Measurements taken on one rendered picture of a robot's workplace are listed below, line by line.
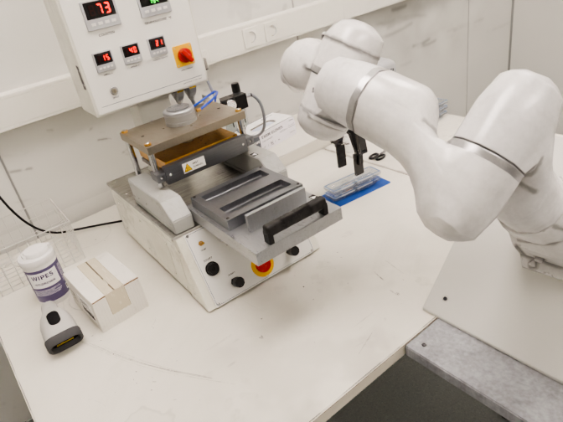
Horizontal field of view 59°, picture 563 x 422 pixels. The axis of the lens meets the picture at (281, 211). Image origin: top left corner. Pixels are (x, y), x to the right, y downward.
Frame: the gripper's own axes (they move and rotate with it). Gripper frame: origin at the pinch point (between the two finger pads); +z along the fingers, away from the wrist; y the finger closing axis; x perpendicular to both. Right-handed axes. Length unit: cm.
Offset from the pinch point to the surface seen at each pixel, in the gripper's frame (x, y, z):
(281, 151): -3.2, -36.3, 5.3
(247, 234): -50, 32, -13
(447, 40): 131, -82, 3
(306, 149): 5.5, -33.8, 7.2
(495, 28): 176, -87, 7
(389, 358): -38, 58, 10
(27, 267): -92, -10, -4
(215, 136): -38.8, -2.9, -21.5
